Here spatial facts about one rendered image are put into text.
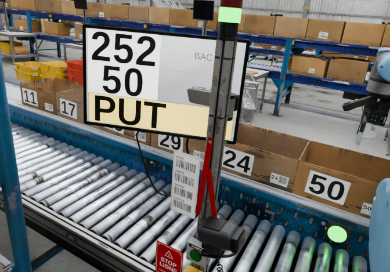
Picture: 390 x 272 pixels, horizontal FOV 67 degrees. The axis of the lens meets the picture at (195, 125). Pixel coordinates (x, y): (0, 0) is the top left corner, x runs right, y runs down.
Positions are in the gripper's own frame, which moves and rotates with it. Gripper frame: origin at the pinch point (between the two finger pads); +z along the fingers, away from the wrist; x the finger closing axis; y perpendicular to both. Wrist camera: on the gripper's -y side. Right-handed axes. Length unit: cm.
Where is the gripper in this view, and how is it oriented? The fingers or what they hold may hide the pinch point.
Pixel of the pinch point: (356, 138)
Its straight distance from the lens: 138.5
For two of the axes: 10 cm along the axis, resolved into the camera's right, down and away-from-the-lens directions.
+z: -1.0, 9.3, 3.6
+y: 8.7, 2.6, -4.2
